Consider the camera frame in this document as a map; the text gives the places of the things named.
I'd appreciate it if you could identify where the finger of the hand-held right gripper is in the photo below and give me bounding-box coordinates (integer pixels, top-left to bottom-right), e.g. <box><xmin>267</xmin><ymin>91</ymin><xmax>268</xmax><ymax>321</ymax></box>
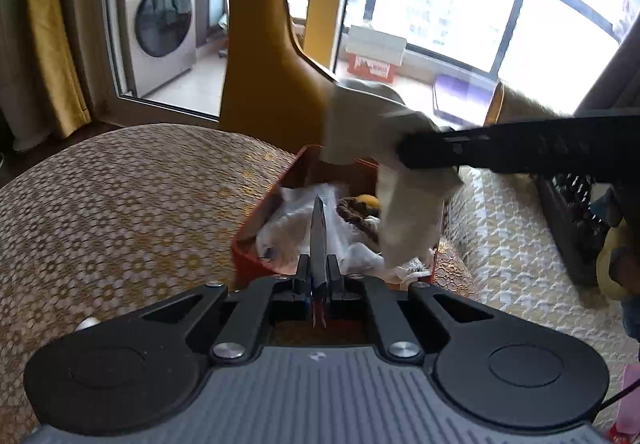
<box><xmin>396</xmin><ymin>110</ymin><xmax>640</xmax><ymax>185</ymax></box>

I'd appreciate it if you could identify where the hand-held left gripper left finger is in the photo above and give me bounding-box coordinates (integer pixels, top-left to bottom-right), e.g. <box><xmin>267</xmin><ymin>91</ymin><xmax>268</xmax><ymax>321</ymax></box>
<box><xmin>142</xmin><ymin>254</ymin><xmax>315</xmax><ymax>362</ymax></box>

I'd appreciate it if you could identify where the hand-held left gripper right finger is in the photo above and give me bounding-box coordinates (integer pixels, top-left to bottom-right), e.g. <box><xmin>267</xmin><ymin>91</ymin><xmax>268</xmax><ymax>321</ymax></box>
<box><xmin>325</xmin><ymin>254</ymin><xmax>497</xmax><ymax>362</ymax></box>

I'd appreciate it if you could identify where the white knitted cloth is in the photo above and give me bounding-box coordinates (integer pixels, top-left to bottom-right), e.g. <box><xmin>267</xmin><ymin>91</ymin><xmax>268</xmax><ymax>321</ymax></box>
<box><xmin>256</xmin><ymin>204</ymin><xmax>386</xmax><ymax>275</ymax></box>

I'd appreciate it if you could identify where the red rectangular box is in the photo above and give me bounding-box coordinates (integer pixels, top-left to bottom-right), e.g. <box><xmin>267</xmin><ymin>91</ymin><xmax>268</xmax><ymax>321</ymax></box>
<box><xmin>231</xmin><ymin>144</ymin><xmax>441</xmax><ymax>291</ymax></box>

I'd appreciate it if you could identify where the yellow rubber chicken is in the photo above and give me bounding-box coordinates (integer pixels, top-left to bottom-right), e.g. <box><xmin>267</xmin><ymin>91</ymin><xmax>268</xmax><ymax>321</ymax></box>
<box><xmin>352</xmin><ymin>193</ymin><xmax>383</xmax><ymax>215</ymax></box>

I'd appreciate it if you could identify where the tan chair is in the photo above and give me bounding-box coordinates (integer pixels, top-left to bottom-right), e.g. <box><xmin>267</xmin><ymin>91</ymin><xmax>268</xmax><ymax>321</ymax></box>
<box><xmin>484</xmin><ymin>81</ymin><xmax>571</xmax><ymax>125</ymax></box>

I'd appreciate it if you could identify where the purple stool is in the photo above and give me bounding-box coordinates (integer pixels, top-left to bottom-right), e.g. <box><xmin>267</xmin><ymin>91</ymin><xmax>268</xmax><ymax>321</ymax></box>
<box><xmin>432</xmin><ymin>74</ymin><xmax>496</xmax><ymax>119</ymax></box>

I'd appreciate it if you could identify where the white yellow patterned seat cover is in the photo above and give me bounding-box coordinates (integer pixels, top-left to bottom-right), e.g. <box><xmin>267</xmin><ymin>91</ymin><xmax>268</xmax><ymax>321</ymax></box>
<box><xmin>440</xmin><ymin>168</ymin><xmax>633</xmax><ymax>375</ymax></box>

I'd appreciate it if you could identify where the red white carton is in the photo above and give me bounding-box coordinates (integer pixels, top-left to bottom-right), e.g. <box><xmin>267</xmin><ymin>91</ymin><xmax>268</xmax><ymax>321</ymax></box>
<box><xmin>347</xmin><ymin>52</ymin><xmax>401</xmax><ymax>84</ymax></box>

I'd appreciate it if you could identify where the gold patterned tablecloth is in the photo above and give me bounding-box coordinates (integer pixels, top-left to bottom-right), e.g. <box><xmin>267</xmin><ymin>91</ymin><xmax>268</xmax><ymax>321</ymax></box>
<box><xmin>0</xmin><ymin>124</ymin><xmax>476</xmax><ymax>444</ymax></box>

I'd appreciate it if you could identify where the tan giraffe statue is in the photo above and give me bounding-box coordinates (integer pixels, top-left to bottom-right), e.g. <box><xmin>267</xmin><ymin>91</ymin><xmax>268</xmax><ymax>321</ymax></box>
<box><xmin>220</xmin><ymin>0</ymin><xmax>406</xmax><ymax>147</ymax></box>

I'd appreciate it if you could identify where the white washing machine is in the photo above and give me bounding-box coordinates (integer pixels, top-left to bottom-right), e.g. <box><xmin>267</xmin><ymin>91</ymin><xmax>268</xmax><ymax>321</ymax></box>
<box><xmin>107</xmin><ymin>0</ymin><xmax>198</xmax><ymax>99</ymax></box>

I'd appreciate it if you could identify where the yellow curtain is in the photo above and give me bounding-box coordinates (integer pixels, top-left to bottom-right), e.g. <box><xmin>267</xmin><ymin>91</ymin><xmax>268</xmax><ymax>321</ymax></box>
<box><xmin>25</xmin><ymin>0</ymin><xmax>93</xmax><ymax>139</ymax></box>

